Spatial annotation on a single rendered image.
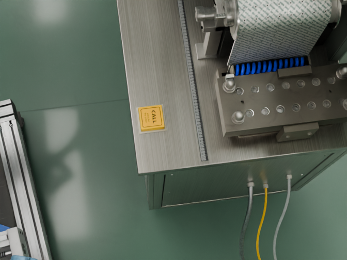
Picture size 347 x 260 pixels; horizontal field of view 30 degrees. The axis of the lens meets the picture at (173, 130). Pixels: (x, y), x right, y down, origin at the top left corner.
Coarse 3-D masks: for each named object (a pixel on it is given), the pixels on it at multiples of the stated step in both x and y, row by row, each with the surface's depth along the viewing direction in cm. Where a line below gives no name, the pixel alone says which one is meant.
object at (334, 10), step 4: (232, 0) 161; (332, 0) 161; (336, 0) 161; (332, 4) 161; (336, 4) 162; (332, 8) 162; (336, 8) 162; (332, 12) 163; (336, 12) 163; (332, 16) 164; (332, 20) 165; (232, 28) 166; (232, 32) 167
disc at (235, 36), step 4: (236, 0) 158; (236, 4) 158; (236, 8) 158; (236, 12) 158; (236, 16) 159; (236, 20) 160; (236, 24) 160; (236, 28) 161; (236, 32) 162; (232, 36) 168; (236, 36) 163
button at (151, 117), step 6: (138, 108) 192; (144, 108) 192; (150, 108) 192; (156, 108) 192; (144, 114) 191; (150, 114) 191; (156, 114) 191; (162, 114) 192; (144, 120) 191; (150, 120) 191; (156, 120) 191; (162, 120) 191; (144, 126) 190; (150, 126) 190; (156, 126) 190; (162, 126) 191
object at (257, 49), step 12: (276, 36) 169; (288, 36) 170; (300, 36) 171; (312, 36) 173; (240, 48) 174; (252, 48) 175; (264, 48) 177; (276, 48) 178; (288, 48) 179; (300, 48) 180; (228, 60) 183; (240, 60) 183; (252, 60) 184; (264, 60) 186
